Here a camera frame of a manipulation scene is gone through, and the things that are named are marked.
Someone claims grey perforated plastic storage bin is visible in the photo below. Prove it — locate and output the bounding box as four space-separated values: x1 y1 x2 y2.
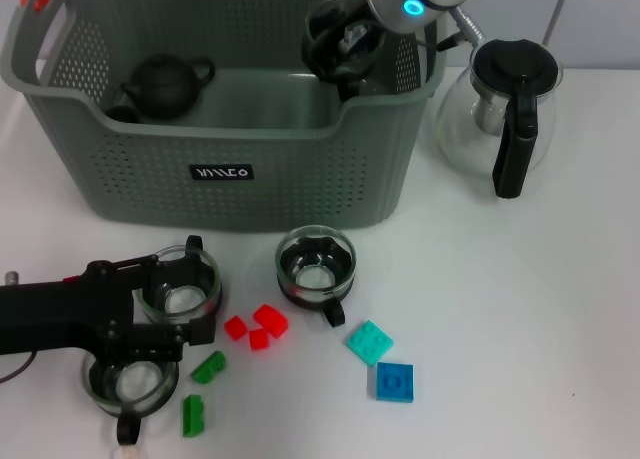
0 0 449 232

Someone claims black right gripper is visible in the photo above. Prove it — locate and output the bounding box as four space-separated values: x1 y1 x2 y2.
318 8 388 104

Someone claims glass teacup black holder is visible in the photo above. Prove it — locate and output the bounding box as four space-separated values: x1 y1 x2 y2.
81 343 180 446
301 0 364 85
274 224 359 329
135 234 224 330

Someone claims glass coffee pot black lid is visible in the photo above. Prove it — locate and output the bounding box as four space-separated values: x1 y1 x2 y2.
433 37 565 200

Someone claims teal square toy brick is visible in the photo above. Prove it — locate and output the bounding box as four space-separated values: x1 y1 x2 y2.
344 319 395 368

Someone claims blue square toy brick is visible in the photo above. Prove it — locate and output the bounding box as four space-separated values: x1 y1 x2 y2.
372 361 416 404

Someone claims right gripper cable silver plug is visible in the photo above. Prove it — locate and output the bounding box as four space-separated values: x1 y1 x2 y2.
419 6 489 50

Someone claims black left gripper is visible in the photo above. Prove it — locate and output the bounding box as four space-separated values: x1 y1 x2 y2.
0 251 220 366

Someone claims wide red toy brick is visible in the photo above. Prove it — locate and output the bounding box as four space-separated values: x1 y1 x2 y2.
253 303 290 338

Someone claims black clay teapot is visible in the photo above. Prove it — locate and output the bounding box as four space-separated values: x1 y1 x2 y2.
119 53 217 123

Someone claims green toy brick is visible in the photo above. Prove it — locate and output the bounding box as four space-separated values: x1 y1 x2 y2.
190 350 227 385
181 393 206 438

